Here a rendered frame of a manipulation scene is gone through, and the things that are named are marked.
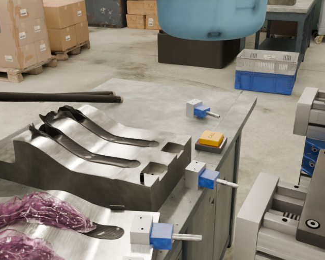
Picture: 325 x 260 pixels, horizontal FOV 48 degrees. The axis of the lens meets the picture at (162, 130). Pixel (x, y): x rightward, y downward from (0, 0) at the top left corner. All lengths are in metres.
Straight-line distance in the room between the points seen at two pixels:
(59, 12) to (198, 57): 2.01
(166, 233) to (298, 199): 0.24
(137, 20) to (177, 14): 7.47
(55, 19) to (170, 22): 5.19
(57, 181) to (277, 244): 0.57
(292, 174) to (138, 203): 1.86
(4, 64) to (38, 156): 3.98
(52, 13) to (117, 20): 2.61
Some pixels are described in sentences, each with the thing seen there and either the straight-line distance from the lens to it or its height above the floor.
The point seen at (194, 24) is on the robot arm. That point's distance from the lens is 0.23.
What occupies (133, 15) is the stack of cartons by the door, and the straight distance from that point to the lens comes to 7.73.
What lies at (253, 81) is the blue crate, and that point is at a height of 0.11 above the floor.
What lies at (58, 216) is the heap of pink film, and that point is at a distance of 0.71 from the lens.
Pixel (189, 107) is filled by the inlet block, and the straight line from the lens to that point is 1.31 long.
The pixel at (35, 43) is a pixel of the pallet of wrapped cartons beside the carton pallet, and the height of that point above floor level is 0.39.
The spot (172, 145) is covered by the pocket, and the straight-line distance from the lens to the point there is 0.95.
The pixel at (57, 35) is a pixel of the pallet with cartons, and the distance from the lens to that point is 5.46.
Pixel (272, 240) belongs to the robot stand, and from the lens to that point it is 0.55.
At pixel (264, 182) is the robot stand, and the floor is 0.99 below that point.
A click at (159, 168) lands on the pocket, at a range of 0.87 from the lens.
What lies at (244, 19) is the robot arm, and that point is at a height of 1.29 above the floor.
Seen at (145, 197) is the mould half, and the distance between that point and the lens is 0.80.
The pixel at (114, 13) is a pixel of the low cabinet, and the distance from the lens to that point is 7.82.
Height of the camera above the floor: 1.33
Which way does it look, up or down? 26 degrees down
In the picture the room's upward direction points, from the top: 1 degrees counter-clockwise
